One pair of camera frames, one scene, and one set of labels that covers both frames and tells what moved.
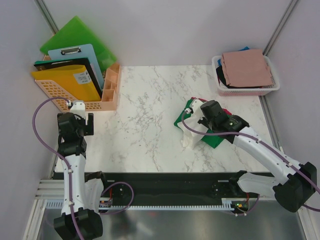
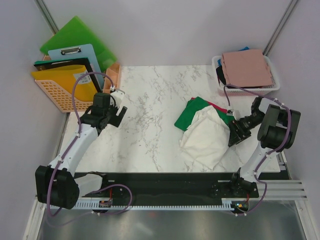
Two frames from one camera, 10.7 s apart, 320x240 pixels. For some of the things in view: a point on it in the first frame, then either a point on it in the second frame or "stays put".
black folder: (39, 65) stays put
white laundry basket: (264, 91) stays put
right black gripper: (203, 121) to (235, 137)
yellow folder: (73, 80) stays put
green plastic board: (75, 33) stays put
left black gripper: (88, 129) to (115, 120)
